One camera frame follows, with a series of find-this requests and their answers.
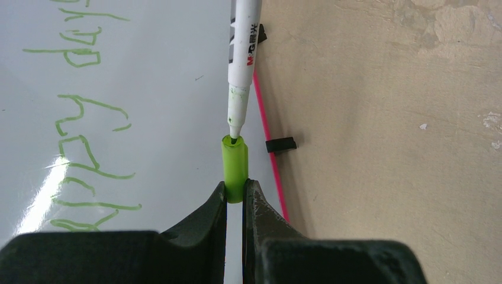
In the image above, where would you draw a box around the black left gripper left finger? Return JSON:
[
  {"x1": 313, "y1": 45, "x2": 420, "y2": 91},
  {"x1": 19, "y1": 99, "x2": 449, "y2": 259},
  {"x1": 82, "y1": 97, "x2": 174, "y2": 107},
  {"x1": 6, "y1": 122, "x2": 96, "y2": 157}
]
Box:
[{"x1": 1, "y1": 183, "x2": 227, "y2": 283}]

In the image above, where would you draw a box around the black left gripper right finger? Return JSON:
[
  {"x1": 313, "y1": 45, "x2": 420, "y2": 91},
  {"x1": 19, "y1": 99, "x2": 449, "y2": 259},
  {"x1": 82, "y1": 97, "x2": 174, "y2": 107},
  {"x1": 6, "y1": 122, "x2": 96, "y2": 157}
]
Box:
[{"x1": 242, "y1": 179, "x2": 427, "y2": 283}]

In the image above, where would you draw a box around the green marker cap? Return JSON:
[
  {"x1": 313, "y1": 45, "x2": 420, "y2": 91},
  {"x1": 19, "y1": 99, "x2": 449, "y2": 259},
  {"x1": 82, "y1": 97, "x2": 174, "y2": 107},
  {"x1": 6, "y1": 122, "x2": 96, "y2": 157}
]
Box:
[{"x1": 221, "y1": 135, "x2": 249, "y2": 204}]

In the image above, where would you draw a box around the pink framed whiteboard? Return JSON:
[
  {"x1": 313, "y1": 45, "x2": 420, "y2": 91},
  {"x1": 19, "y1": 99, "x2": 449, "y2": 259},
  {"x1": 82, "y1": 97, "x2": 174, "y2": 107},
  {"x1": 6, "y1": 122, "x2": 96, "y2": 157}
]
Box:
[{"x1": 1, "y1": 1, "x2": 284, "y2": 283}]

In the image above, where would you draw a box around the white marker pen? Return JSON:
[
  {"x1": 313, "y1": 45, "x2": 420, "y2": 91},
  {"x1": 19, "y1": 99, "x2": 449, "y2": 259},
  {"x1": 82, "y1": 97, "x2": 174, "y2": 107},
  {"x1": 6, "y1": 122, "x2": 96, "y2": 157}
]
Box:
[{"x1": 227, "y1": 0, "x2": 262, "y2": 144}]

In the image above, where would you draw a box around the black left whiteboard foot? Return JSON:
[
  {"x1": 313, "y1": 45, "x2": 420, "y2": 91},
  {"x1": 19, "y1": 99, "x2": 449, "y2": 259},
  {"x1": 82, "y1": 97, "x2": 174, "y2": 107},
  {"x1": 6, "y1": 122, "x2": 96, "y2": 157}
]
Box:
[{"x1": 265, "y1": 137, "x2": 297, "y2": 153}]

